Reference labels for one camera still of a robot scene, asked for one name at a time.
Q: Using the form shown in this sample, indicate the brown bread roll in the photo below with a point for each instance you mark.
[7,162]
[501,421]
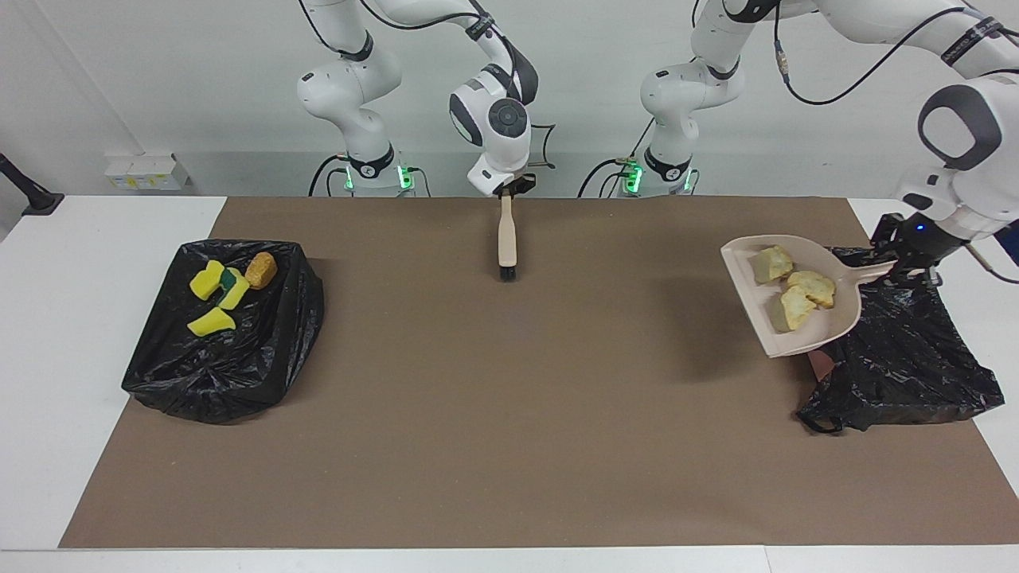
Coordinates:
[261,270]

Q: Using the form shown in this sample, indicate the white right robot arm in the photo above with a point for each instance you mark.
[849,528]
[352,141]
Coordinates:
[501,127]

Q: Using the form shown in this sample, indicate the pale round bread chunk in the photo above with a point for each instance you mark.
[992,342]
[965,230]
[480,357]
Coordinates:
[796,309]

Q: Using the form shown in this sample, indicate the green and yellow sponge piece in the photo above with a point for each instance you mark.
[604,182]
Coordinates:
[236,290]

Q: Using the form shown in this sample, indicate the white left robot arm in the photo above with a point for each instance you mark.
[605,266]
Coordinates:
[971,159]

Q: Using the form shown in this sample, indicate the beige hand brush black bristles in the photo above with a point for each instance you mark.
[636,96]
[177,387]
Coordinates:
[507,239]

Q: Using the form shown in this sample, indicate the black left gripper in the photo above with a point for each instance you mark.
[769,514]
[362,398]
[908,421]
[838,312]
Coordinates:
[915,239]

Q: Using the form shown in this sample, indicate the orange crust bread chunk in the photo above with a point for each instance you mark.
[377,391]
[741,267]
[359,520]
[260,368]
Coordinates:
[814,288]

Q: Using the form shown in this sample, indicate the pink bin under bag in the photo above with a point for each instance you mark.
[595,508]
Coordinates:
[821,366]

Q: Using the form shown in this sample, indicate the white wall socket box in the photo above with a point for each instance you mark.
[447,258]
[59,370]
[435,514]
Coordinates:
[143,171]

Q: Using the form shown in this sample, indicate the black plastic trash bag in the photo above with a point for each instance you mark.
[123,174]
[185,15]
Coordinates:
[907,366]
[239,366]

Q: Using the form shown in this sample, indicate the brown table mat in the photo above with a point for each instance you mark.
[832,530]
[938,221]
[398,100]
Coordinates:
[478,477]

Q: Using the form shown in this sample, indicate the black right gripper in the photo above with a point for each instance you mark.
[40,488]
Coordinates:
[513,188]

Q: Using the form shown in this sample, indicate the beige plastic dustpan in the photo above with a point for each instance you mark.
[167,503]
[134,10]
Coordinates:
[756,318]

